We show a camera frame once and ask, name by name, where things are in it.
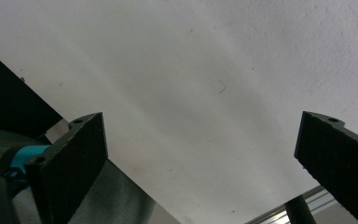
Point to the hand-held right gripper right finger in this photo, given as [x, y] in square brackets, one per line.
[338, 161]

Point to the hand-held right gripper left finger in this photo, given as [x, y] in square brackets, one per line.
[71, 161]

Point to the black pole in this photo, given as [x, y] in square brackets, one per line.
[300, 211]

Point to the black panel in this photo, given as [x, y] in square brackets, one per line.
[9, 105]

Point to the aluminium rail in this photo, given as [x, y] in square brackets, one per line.
[318, 199]

